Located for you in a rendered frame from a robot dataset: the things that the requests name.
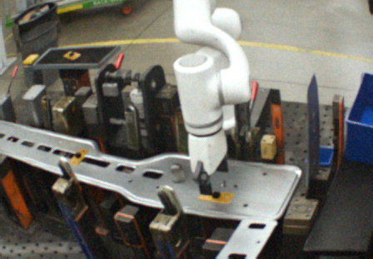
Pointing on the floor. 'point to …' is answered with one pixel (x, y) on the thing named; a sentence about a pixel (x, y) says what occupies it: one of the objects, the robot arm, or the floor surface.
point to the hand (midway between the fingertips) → (214, 180)
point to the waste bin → (37, 34)
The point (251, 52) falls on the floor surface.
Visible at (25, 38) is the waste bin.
